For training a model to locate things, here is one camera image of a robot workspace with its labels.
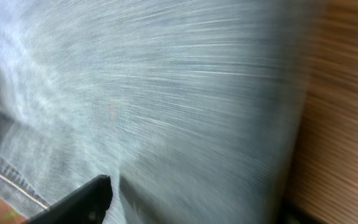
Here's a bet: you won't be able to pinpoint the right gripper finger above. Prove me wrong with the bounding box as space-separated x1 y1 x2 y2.
26 175 113 224

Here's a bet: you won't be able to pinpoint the light blue denim jeans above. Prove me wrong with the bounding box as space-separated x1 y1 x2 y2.
0 0 322 223

